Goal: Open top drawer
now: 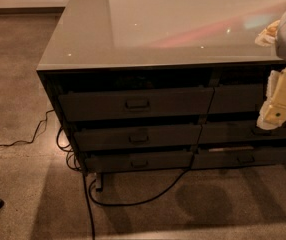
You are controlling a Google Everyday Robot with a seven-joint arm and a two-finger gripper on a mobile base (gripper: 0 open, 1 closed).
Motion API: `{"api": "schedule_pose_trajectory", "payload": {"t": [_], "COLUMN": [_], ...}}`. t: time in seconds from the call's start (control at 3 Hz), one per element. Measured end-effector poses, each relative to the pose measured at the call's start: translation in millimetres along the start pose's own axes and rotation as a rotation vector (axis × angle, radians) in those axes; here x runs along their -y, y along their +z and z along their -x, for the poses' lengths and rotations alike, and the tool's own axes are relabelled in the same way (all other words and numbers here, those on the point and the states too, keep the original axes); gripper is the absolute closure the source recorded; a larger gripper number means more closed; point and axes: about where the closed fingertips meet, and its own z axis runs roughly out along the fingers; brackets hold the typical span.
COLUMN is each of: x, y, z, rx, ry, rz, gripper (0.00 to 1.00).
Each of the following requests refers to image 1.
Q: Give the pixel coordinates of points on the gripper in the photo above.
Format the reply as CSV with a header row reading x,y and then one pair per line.
x,y
273,112

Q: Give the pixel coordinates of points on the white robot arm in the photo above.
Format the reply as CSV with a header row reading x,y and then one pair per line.
x,y
274,35

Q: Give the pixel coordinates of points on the dark drawer cabinet glossy top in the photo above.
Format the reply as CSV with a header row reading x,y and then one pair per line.
x,y
129,45

